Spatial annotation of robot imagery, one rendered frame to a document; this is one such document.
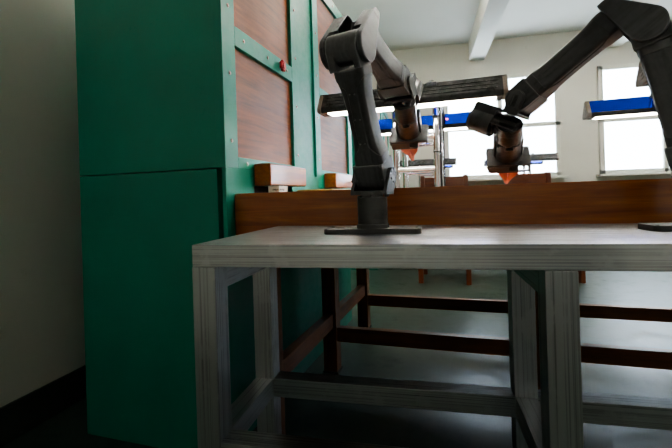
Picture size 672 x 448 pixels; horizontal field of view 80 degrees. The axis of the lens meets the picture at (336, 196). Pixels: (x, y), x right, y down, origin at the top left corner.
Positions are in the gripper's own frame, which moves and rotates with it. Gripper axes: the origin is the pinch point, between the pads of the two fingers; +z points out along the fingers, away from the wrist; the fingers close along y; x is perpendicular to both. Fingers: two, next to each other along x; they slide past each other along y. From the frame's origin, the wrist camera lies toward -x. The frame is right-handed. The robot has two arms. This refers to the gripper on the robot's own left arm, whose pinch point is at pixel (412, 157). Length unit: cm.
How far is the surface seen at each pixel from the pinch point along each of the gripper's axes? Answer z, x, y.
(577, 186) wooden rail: -4.4, 16.9, -38.3
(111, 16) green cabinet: -45, -24, 90
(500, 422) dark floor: 72, 50, -23
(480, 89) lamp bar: -2.3, -25.9, -19.5
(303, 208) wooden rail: -2.0, 19.8, 28.5
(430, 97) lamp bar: -2.1, -24.8, -4.4
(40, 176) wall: -11, 10, 128
